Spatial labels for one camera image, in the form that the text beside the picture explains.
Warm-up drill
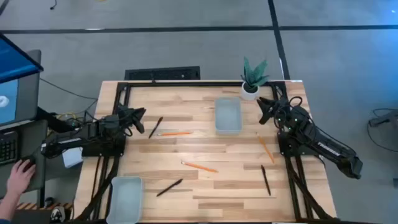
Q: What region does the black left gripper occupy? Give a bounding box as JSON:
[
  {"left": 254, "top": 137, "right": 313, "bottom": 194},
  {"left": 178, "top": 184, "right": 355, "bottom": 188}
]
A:
[{"left": 116, "top": 105, "right": 147, "bottom": 135}]

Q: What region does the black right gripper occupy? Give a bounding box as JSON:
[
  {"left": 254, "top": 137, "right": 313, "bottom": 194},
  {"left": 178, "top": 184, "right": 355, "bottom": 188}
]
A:
[{"left": 256, "top": 96, "right": 294, "bottom": 125}]

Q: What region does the black pen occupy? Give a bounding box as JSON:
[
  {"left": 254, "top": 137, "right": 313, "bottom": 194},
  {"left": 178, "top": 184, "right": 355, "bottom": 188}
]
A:
[
  {"left": 260, "top": 164, "right": 272, "bottom": 197},
  {"left": 148, "top": 116, "right": 164, "bottom": 139},
  {"left": 155, "top": 178, "right": 184, "bottom": 198}
]

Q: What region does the orange pencil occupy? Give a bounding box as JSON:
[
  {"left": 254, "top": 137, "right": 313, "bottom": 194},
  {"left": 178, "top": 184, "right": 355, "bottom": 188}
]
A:
[
  {"left": 180, "top": 160, "right": 220, "bottom": 174},
  {"left": 255, "top": 131, "right": 275, "bottom": 164},
  {"left": 156, "top": 131, "right": 194, "bottom": 137}
]

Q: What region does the grey plastic bin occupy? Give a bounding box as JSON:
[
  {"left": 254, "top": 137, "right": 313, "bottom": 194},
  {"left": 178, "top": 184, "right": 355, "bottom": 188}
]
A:
[
  {"left": 106, "top": 175, "right": 144, "bottom": 224},
  {"left": 214, "top": 96, "right": 243, "bottom": 136}
]

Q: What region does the person's forearm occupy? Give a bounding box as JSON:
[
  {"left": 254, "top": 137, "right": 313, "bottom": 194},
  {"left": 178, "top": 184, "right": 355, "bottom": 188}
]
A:
[{"left": 0, "top": 192, "right": 20, "bottom": 222}]

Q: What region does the white plant pot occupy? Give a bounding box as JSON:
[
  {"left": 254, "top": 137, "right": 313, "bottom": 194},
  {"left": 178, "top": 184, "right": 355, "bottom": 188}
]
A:
[{"left": 241, "top": 81, "right": 261, "bottom": 101}]

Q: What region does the green artificial plant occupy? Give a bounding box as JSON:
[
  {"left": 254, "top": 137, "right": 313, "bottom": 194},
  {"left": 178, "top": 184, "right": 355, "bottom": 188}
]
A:
[{"left": 240, "top": 56, "right": 270, "bottom": 90}]

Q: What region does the black floor grate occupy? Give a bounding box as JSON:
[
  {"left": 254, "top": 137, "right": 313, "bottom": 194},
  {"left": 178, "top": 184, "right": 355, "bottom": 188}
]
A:
[{"left": 124, "top": 65, "right": 201, "bottom": 81}]

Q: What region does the white box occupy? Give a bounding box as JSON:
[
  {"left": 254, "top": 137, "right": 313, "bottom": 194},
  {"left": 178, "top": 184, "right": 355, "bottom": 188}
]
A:
[{"left": 62, "top": 146, "right": 84, "bottom": 169}]

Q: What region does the dark grey side desk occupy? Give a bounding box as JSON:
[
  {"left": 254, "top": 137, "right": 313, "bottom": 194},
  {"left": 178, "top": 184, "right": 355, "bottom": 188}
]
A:
[{"left": 0, "top": 119, "right": 49, "bottom": 200}]

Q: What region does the grey framed monitor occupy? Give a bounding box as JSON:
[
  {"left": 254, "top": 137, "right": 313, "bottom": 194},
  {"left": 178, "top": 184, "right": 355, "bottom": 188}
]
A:
[{"left": 0, "top": 49, "right": 42, "bottom": 127}]

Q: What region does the black floor equipment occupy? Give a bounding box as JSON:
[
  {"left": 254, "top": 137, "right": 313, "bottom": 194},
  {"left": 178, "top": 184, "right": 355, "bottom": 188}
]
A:
[{"left": 366, "top": 108, "right": 398, "bottom": 153}]

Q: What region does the person's shoe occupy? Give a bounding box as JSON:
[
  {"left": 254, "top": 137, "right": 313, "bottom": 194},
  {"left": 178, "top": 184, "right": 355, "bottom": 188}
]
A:
[{"left": 49, "top": 205, "right": 67, "bottom": 223}]

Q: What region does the person's hand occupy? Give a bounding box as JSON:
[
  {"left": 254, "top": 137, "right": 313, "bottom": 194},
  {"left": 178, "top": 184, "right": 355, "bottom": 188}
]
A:
[{"left": 6, "top": 159, "right": 37, "bottom": 200}]

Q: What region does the black keyboard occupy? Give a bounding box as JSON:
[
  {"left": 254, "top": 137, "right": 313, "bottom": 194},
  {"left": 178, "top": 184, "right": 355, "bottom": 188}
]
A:
[{"left": 0, "top": 130, "right": 19, "bottom": 166}]

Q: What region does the tilted blue-screen monitor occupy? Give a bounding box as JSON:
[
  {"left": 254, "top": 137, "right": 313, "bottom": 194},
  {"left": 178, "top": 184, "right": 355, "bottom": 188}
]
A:
[{"left": 0, "top": 32, "right": 44, "bottom": 85}]

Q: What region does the orange black hazard strip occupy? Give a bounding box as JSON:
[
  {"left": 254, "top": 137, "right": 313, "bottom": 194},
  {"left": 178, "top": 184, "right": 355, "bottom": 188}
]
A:
[{"left": 15, "top": 202, "right": 74, "bottom": 211}]

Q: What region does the black aluminium table frame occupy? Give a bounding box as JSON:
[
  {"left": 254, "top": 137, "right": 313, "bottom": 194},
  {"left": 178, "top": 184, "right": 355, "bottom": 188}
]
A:
[{"left": 73, "top": 81, "right": 340, "bottom": 224}]

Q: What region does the yellow cable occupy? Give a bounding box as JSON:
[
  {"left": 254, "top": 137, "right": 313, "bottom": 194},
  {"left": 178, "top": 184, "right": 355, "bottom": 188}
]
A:
[{"left": 57, "top": 111, "right": 78, "bottom": 121}]

